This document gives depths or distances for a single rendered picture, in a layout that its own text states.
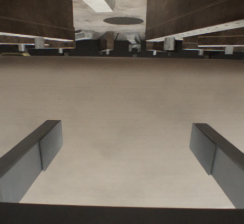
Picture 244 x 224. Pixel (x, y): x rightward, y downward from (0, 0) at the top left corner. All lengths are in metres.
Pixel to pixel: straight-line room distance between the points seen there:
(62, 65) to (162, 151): 0.21
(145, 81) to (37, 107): 0.17
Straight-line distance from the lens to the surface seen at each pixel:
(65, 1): 1.91
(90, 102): 0.26
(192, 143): 0.17
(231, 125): 0.32
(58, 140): 0.17
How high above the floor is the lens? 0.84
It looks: 15 degrees up
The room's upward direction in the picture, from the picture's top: 179 degrees counter-clockwise
